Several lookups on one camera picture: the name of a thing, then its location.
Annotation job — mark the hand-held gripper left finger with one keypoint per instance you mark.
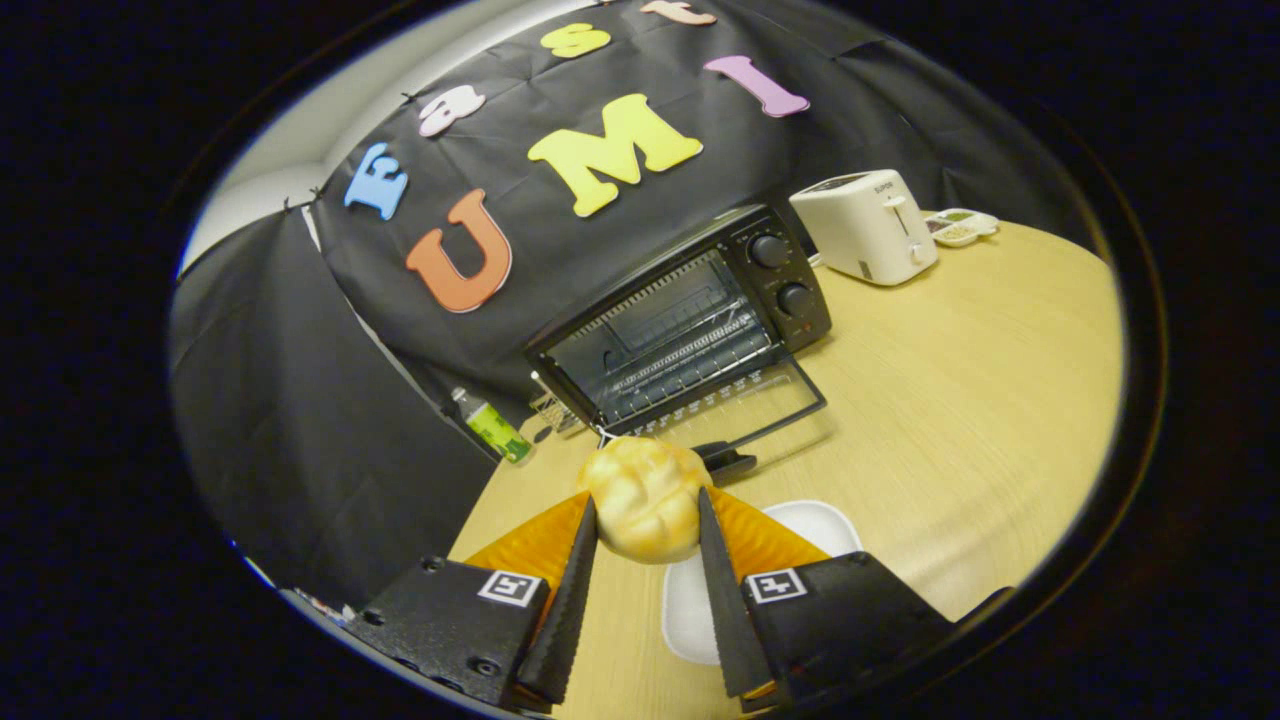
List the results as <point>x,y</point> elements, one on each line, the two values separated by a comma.
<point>570,620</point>

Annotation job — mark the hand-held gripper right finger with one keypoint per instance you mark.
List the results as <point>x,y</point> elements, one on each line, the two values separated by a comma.
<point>722,620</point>

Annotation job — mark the golden bread roll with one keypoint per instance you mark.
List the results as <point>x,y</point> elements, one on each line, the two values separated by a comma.
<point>645,500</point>

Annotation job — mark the black toaster oven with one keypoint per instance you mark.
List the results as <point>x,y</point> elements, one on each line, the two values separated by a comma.
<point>790,270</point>

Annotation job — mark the white toaster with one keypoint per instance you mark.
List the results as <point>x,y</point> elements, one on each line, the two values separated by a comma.
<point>860,230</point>

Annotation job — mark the white plate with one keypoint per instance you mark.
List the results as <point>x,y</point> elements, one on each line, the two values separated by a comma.
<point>810,525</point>

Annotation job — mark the green label water bottle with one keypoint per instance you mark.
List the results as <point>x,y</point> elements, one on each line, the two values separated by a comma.
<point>495,430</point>

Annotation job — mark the small white snack dish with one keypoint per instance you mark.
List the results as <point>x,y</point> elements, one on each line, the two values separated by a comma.
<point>960,228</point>

